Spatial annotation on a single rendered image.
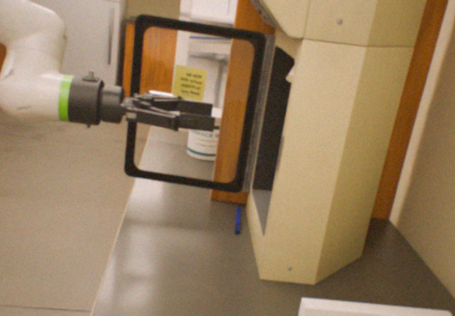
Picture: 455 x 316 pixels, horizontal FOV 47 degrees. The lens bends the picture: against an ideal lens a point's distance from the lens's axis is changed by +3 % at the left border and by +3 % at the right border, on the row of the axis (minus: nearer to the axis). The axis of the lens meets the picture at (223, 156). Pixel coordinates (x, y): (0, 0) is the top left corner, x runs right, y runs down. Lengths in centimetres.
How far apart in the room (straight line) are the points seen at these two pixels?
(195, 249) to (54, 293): 161
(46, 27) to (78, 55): 486
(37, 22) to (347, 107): 61
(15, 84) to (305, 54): 53
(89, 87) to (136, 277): 37
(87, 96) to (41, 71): 10
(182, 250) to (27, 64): 48
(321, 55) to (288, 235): 35
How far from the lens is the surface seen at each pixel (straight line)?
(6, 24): 108
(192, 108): 111
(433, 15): 138
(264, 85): 124
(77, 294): 266
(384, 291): 113
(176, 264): 106
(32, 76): 106
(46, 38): 110
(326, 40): 92
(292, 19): 91
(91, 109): 103
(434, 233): 135
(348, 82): 94
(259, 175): 126
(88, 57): 594
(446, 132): 134
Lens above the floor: 148
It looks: 18 degrees down
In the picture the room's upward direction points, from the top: 8 degrees clockwise
